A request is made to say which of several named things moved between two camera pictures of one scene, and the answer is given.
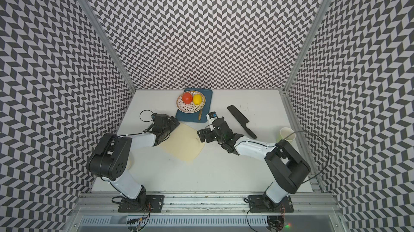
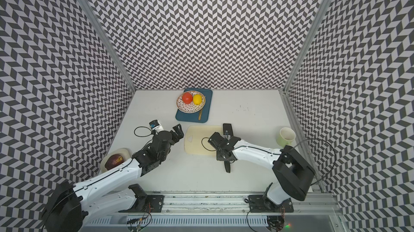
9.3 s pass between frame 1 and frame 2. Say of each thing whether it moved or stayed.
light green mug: stayed
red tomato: stayed
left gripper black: moved
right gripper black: moved
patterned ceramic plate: stayed
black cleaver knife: moved
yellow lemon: stayed
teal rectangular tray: stayed
